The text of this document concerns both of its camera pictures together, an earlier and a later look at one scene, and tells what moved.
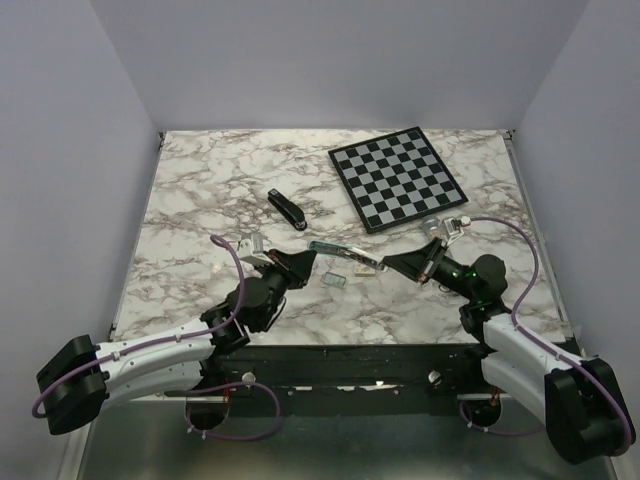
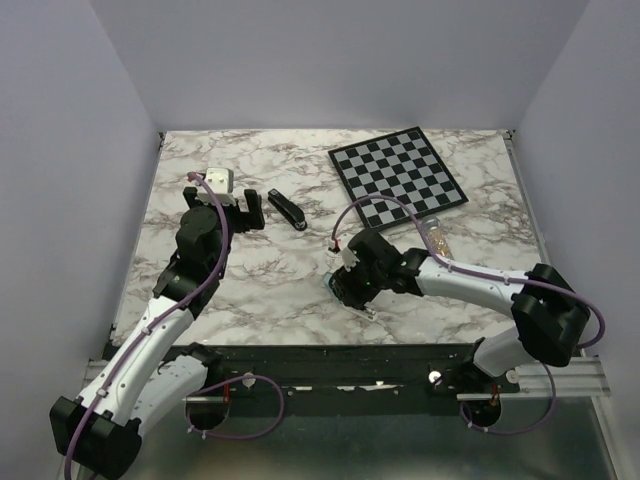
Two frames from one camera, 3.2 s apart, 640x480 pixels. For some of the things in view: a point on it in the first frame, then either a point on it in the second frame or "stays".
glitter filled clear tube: (430, 226) stays
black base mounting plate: (377, 368) stays
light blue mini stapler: (347, 251) -> (366, 313)
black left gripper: (295, 268) -> (246, 220)
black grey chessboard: (396, 178) stays
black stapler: (289, 210) stays
